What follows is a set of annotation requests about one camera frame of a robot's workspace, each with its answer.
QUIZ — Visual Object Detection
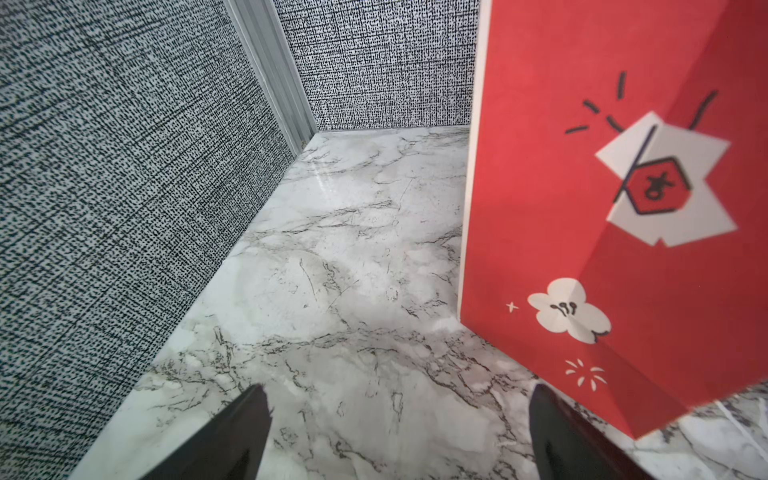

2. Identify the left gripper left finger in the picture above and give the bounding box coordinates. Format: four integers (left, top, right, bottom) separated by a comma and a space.
144, 385, 272, 480

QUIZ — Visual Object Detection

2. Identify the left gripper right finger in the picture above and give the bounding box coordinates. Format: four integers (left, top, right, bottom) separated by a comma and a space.
529, 384, 651, 480

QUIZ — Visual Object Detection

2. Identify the red white paper gift bag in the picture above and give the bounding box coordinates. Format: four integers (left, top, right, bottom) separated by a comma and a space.
458, 1, 767, 439

